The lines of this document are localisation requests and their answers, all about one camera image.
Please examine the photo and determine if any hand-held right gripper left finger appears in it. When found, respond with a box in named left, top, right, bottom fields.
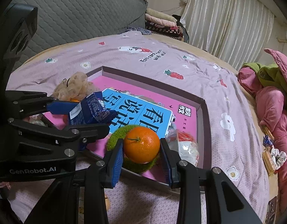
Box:
left=25, top=138, right=124, bottom=224

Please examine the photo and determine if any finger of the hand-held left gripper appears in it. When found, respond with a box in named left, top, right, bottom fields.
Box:
left=5, top=91, right=73, bottom=120
left=7, top=118, right=111, bottom=157

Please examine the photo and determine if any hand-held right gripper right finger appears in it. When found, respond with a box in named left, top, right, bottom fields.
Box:
left=160, top=138, right=263, bottom=224

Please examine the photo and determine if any blue snack packet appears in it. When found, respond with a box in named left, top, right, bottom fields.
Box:
left=68, top=92, right=118, bottom=127

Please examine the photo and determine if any white and red packet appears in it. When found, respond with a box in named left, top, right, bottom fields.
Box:
left=25, top=115, right=47, bottom=127

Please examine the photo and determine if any white snack packet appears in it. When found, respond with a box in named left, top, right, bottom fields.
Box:
left=165, top=129, right=200, bottom=167

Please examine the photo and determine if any green fuzzy ring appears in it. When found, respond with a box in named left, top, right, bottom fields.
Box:
left=107, top=125, right=161, bottom=174

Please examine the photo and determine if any beige scrunchie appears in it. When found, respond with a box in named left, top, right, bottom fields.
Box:
left=51, top=72, right=98, bottom=102

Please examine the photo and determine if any large orange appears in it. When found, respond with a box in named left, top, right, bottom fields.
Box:
left=123, top=125, right=161, bottom=164

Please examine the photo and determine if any shallow grey cardboard box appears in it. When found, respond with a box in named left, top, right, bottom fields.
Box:
left=41, top=66, right=211, bottom=193

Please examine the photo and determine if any beige ball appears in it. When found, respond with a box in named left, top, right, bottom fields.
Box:
left=104, top=192, right=111, bottom=211

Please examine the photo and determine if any pink and blue book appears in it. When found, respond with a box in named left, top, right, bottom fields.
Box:
left=44, top=76, right=200, bottom=168

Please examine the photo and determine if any grey quilted sofa cover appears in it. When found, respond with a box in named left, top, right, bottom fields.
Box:
left=5, top=0, right=149, bottom=75

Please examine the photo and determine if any blue candy wrapper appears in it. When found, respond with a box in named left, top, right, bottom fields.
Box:
left=262, top=135, right=274, bottom=148

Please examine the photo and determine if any orange snack packet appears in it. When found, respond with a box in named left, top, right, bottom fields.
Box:
left=262, top=126, right=274, bottom=138

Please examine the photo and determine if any white and black scrunchie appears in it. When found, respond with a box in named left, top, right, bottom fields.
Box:
left=270, top=146, right=287, bottom=171

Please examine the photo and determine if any remote control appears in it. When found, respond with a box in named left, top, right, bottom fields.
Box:
left=266, top=196, right=278, bottom=222

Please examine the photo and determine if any blue patterned cloth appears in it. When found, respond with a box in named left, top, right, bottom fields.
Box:
left=127, top=27, right=154, bottom=36

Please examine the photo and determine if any pink quilt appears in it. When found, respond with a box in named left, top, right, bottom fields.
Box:
left=237, top=49, right=287, bottom=206

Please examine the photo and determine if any dark floral folded blanket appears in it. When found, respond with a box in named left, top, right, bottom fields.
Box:
left=146, top=22, right=185, bottom=40

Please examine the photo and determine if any pink folded blanket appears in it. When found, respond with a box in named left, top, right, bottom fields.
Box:
left=145, top=14, right=178, bottom=27

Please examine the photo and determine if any green cloth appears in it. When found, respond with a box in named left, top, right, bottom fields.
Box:
left=242, top=62, right=287, bottom=94

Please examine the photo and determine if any cream folded blanket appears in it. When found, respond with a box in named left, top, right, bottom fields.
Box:
left=146, top=8, right=174, bottom=20

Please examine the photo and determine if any white curtain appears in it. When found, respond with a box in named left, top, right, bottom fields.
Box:
left=179, top=0, right=275, bottom=63

